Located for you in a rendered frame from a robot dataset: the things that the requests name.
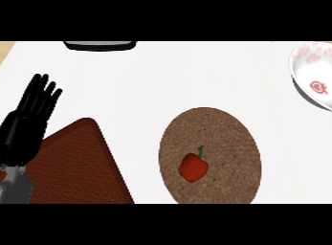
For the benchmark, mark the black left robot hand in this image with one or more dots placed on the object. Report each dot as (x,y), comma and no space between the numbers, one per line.
(22,127)

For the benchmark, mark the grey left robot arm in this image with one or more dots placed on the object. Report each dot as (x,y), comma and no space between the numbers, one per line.
(11,186)

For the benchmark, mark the round brown woven placemat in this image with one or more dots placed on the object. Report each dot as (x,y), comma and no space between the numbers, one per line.
(221,137)

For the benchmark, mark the white bowl with pink print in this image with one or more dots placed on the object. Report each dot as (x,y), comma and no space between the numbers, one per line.
(321,76)

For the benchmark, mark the black and grey appliance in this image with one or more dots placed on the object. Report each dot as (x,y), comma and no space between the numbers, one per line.
(100,45)

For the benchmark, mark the red bell pepper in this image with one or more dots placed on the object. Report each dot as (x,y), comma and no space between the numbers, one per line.
(193,166)

